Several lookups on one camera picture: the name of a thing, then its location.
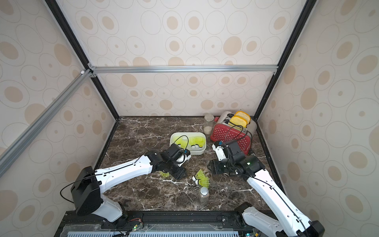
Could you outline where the green shuttlecock group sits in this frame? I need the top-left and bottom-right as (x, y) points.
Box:
(175, 136), (189, 150)
(159, 171), (170, 178)

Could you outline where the green shuttlecock low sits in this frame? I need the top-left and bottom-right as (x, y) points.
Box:
(195, 177), (209, 188)

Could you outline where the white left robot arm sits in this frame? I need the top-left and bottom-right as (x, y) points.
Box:
(71, 143), (191, 227)

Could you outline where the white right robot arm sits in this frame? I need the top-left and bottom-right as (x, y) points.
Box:
(208, 140), (325, 237)

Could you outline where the white storage box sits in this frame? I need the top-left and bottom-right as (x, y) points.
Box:
(170, 132), (206, 156)

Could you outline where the red dotted toaster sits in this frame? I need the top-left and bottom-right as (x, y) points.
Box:
(210, 111), (257, 155)

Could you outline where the front yellow toast slice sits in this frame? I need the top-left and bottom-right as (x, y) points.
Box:
(229, 116), (249, 127)

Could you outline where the yellow toast slice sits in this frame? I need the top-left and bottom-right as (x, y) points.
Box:
(229, 116), (249, 127)
(235, 111), (251, 124)

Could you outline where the metal lidded shaker jar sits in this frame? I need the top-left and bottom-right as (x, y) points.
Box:
(199, 187), (209, 203)

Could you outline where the back yellow toast slice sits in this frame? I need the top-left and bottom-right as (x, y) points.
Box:
(235, 111), (251, 124)

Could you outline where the clear jar with powder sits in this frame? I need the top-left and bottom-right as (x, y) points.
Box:
(203, 113), (215, 135)

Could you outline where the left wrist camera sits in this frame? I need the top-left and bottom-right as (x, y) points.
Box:
(176, 149), (191, 166)

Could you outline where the black toaster power cable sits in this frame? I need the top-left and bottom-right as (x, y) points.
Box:
(223, 124), (254, 155)

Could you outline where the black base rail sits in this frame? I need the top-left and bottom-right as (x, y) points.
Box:
(54, 209), (310, 237)

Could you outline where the silver horizontal aluminium rail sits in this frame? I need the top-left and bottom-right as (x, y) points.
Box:
(88, 63), (278, 74)

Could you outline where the silver left aluminium rail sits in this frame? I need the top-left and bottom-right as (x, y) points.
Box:
(1, 69), (91, 176)

